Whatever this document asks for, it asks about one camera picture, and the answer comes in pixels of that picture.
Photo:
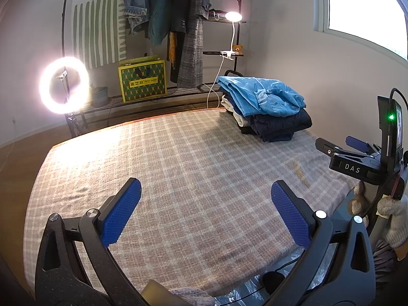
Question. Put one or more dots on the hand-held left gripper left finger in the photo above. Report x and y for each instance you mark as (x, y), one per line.
(122, 213)

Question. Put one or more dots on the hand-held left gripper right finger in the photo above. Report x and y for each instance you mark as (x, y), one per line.
(291, 213)

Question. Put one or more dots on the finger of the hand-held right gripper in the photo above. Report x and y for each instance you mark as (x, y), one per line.
(357, 142)
(325, 148)

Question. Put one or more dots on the light blue jacket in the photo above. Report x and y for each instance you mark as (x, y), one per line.
(255, 95)

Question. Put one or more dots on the black clothes rack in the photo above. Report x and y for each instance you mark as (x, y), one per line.
(212, 53)

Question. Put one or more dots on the person's right hand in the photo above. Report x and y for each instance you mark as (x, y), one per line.
(395, 216)

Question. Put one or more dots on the navy quilted jacket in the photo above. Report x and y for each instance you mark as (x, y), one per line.
(280, 124)

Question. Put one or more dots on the plaid blanket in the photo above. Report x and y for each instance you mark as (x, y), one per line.
(191, 181)

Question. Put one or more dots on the grey pleated cloth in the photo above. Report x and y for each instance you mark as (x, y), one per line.
(382, 255)

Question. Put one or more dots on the white garment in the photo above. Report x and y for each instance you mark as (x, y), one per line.
(231, 106)

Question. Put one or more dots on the potted plant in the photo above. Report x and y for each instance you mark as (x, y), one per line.
(100, 97)

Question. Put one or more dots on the small teddy bear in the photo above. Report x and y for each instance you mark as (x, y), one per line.
(237, 49)

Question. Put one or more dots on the yellow green patterned box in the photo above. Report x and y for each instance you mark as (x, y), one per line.
(143, 83)

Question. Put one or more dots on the window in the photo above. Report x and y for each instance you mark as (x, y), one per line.
(366, 3)

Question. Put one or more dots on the white clip lamp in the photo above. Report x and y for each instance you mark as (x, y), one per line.
(233, 16)

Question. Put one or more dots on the grey plaid coat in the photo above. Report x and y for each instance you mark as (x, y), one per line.
(191, 57)

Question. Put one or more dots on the orange scarf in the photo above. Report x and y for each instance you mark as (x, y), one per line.
(172, 47)

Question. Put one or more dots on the dark item on shelf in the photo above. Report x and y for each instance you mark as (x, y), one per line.
(215, 13)

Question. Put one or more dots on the teal jacket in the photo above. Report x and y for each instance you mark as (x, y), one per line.
(159, 12)

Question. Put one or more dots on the black coat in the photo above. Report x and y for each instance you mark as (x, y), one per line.
(180, 3)

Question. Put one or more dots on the denim jacket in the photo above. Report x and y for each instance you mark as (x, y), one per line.
(135, 0)

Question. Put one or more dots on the black metal chair frame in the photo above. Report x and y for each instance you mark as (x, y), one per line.
(228, 72)

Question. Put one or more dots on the green striped wall hanging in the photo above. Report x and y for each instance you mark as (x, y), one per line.
(95, 32)

